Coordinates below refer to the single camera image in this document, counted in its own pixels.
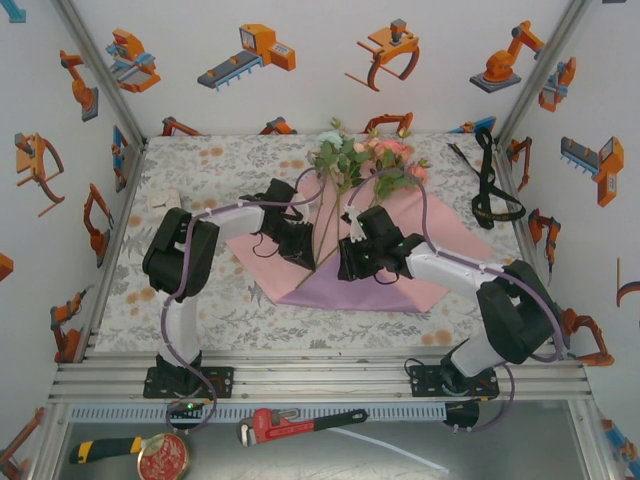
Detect pink and purple wrapping paper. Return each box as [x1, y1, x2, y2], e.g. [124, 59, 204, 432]
[224, 174, 494, 314]

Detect fake light blue rose stem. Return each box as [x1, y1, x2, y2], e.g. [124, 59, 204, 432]
[312, 118, 354, 271]

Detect fake peach rose stem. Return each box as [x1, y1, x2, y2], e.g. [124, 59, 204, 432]
[319, 127, 384, 261]

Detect artificial flower bunch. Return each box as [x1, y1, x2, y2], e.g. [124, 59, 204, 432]
[367, 127, 431, 211]

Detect black fabric strap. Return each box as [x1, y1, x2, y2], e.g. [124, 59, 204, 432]
[447, 127, 527, 231]

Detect floral patterned tablecloth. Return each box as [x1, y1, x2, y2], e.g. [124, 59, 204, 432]
[94, 132, 554, 351]

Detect red pipe wrench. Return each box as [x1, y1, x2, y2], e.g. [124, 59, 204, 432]
[236, 407, 370, 449]

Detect thin white strip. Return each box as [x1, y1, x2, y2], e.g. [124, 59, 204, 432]
[329, 425, 450, 475]

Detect black circuit board green LED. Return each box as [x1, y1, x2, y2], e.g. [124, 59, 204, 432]
[167, 399, 211, 426]

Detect red round tin lid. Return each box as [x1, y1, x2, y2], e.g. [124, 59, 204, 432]
[137, 432, 192, 480]

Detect yellow and black utility knife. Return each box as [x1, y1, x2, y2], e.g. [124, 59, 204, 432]
[68, 436, 144, 465]

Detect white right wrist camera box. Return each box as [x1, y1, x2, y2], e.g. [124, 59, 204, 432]
[342, 203, 367, 244]

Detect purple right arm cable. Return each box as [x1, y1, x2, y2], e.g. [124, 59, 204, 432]
[344, 169, 566, 435]

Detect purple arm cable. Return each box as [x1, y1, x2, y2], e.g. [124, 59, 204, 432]
[160, 167, 329, 435]
[344, 169, 566, 435]

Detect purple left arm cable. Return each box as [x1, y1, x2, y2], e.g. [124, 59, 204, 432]
[160, 167, 329, 435]

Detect aluminium frame rail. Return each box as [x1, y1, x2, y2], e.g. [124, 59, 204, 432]
[47, 349, 594, 404]

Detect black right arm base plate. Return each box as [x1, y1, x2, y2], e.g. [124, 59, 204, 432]
[409, 363, 500, 401]

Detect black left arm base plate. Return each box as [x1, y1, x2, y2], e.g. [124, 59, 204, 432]
[143, 366, 236, 400]

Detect aluminium side rail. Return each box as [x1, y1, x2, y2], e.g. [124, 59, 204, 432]
[74, 142, 149, 364]
[492, 142, 566, 359]

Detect grey slotted cable duct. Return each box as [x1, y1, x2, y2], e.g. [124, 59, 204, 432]
[69, 403, 446, 422]

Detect aluminium corner post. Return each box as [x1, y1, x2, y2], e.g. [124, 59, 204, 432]
[49, 0, 149, 146]
[494, 0, 594, 146]

